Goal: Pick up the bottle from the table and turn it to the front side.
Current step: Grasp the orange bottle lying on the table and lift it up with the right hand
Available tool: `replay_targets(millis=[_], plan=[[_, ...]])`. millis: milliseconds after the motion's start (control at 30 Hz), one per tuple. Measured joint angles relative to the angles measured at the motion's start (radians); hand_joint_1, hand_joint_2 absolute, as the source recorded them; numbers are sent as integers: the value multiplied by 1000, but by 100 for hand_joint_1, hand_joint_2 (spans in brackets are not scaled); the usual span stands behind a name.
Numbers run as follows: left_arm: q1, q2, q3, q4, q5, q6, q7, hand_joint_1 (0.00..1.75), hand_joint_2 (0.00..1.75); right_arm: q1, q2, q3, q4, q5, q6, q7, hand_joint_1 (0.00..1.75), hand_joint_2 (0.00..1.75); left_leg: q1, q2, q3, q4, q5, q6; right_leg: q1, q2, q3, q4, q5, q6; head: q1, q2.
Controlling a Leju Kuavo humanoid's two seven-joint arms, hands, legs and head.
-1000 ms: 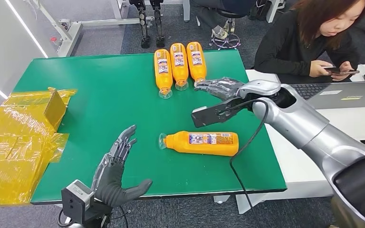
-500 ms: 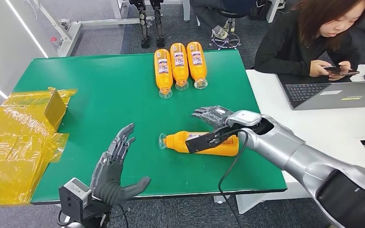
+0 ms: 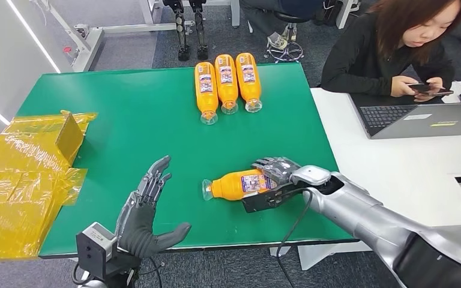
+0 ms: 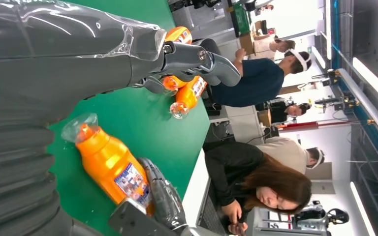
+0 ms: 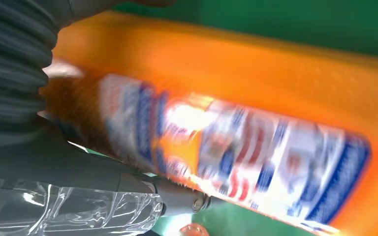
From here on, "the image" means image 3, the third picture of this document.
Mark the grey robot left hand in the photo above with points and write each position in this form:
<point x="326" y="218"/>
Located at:
<point x="137" y="232"/>

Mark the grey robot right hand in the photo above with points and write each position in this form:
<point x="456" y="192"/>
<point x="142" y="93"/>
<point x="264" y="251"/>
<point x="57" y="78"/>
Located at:
<point x="278" y="169"/>

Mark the orange bottle with clear cap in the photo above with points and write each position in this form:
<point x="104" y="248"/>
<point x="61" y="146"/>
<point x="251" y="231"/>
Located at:
<point x="225" y="85"/>
<point x="248" y="81"/>
<point x="206" y="93"/>
<point x="230" y="187"/>

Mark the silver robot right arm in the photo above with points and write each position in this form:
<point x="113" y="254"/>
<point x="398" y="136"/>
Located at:
<point x="353" y="206"/>

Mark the green table mat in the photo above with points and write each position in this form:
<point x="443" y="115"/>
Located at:
<point x="135" y="119"/>

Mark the white desk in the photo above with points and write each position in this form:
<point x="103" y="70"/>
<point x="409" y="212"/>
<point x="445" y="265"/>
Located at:
<point x="397" y="159"/>

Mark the yellow plastic-wrapped cardboard box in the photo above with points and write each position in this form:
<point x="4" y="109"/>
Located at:
<point x="19" y="187"/>

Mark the black stool with chrome base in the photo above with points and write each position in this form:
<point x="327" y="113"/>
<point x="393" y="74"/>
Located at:
<point x="288" y="39"/>

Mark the grey laptop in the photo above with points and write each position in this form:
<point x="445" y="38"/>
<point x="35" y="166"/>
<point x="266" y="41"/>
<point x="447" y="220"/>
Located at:
<point x="421" y="121"/>

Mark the seated person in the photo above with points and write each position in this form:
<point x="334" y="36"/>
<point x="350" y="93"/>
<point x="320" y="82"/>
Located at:
<point x="262" y="14"/>

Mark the black robot leg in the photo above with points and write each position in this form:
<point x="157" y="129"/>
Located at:
<point x="180" y="31"/>
<point x="200" y="31"/>

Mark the black smartphone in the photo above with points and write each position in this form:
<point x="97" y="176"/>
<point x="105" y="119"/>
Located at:
<point x="429" y="89"/>

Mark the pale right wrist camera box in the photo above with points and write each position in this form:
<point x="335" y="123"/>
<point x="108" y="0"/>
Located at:
<point x="262" y="200"/>

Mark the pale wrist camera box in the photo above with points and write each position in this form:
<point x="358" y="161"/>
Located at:
<point x="262" y="200"/>
<point x="95" y="248"/>

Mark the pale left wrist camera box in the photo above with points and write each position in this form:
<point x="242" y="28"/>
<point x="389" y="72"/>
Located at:
<point x="95" y="248"/>

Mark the white metal frame stand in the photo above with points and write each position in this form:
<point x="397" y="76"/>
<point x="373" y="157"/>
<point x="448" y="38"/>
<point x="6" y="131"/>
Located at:
<point x="91" y="37"/>

